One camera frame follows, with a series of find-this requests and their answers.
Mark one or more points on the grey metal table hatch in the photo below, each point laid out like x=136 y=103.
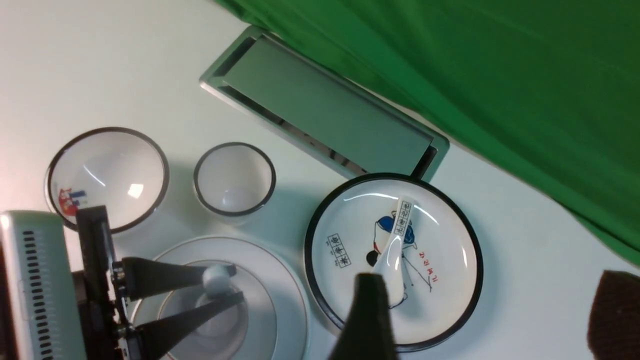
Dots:
x=320 y=112

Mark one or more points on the white printed ceramic spoon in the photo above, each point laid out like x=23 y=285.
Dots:
x=393 y=235

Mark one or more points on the plain white plate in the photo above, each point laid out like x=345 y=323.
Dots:
x=289 y=302

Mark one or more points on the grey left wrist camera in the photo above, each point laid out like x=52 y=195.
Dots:
x=39 y=314

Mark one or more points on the green backdrop cloth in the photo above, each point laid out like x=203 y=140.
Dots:
x=547 y=90

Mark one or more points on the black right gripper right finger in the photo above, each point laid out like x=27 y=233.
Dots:
x=613 y=331

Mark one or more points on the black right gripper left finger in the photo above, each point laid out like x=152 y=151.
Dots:
x=367 y=333

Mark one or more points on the thin-rimmed white bowl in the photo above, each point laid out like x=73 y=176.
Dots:
x=243 y=332

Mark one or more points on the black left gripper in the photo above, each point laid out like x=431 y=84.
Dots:
x=105 y=284

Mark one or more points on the black-rimmed illustrated plate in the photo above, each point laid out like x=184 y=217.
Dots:
x=446 y=266

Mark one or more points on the black-rimmed white bowl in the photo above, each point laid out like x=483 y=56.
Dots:
x=116 y=167

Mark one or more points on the white cup with bicycle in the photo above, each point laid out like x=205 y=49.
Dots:
x=234 y=180

